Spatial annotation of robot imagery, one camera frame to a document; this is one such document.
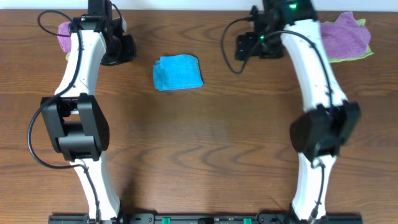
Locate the blue microfibre cloth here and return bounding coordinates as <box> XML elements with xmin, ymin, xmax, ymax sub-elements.
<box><xmin>153</xmin><ymin>54</ymin><xmax>203</xmax><ymax>91</ymax></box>

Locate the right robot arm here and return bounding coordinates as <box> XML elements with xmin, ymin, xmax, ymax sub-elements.
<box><xmin>235</xmin><ymin>1</ymin><xmax>363</xmax><ymax>223</ymax></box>

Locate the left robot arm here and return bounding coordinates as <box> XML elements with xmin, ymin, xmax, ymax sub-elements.
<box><xmin>27</xmin><ymin>0</ymin><xmax>136</xmax><ymax>223</ymax></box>

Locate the folded purple cloth left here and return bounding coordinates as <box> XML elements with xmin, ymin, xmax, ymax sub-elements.
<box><xmin>57</xmin><ymin>22</ymin><xmax>72</xmax><ymax>53</ymax></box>

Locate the crumpled purple cloth right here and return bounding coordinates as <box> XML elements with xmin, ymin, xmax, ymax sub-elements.
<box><xmin>320</xmin><ymin>12</ymin><xmax>371</xmax><ymax>58</ymax></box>

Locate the crumpled green cloth right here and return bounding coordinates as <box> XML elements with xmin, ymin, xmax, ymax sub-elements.
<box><xmin>329</xmin><ymin>19</ymin><xmax>374</xmax><ymax>63</ymax></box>

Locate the right black cable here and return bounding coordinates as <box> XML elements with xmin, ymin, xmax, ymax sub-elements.
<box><xmin>220</xmin><ymin>16</ymin><xmax>335</xmax><ymax>220</ymax></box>

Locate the black cable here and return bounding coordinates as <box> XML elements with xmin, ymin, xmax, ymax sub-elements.
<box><xmin>220</xmin><ymin>16</ymin><xmax>335</xmax><ymax>220</ymax></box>
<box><xmin>27</xmin><ymin>2</ymin><xmax>124</xmax><ymax>224</ymax></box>

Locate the left black cable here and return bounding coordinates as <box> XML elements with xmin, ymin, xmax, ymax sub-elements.
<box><xmin>27</xmin><ymin>2</ymin><xmax>124</xmax><ymax>224</ymax></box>

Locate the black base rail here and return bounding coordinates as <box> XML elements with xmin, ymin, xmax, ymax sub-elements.
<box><xmin>47</xmin><ymin>213</ymin><xmax>363</xmax><ymax>224</ymax></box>

